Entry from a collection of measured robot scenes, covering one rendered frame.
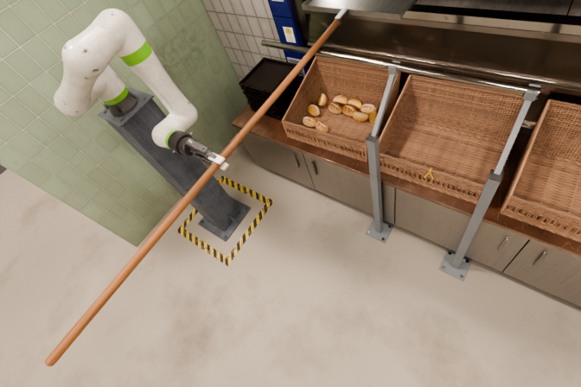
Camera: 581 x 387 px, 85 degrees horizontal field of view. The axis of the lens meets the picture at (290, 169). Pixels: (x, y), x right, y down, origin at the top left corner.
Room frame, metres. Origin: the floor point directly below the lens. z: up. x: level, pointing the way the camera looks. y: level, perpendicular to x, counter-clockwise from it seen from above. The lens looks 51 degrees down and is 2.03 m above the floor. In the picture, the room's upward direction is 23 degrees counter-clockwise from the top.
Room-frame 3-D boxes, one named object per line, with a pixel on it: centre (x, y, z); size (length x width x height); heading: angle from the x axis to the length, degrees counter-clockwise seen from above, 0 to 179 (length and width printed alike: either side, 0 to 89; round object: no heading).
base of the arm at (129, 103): (1.51, 0.66, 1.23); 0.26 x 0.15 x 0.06; 37
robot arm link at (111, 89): (1.46, 0.64, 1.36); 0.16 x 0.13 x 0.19; 140
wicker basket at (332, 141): (1.35, -0.42, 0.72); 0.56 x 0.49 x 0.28; 38
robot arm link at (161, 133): (1.14, 0.43, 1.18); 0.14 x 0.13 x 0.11; 36
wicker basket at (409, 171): (0.87, -0.77, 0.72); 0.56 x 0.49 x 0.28; 38
